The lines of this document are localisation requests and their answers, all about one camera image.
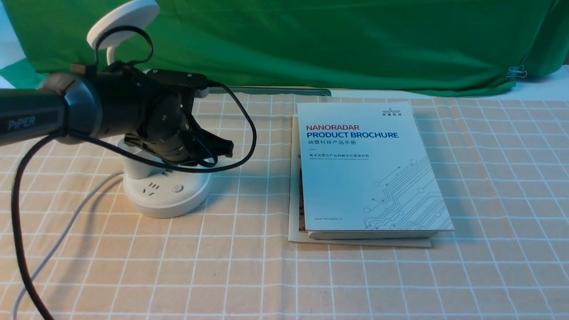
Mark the white desk lamp with sockets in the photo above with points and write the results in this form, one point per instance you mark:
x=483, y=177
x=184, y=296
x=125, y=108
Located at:
x=155, y=192

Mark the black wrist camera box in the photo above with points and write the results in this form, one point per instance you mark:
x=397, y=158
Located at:
x=192, y=84

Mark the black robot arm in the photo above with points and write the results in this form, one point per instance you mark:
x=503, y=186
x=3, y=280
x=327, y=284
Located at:
x=113, y=102

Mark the white Nanoradar product brochure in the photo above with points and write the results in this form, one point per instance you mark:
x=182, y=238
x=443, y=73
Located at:
x=365, y=173

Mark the green backdrop cloth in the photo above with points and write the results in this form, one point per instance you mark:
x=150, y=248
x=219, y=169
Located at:
x=435, y=47

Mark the beige checked tablecloth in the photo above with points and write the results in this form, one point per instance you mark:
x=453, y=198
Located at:
x=502, y=165

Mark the metal binder clip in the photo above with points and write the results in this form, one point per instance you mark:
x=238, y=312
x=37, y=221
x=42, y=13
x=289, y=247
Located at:
x=516, y=72

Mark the beige booklet under brochure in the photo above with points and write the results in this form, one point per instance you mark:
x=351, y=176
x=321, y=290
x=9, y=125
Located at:
x=296, y=204

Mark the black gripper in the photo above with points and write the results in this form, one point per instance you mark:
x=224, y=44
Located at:
x=171, y=134

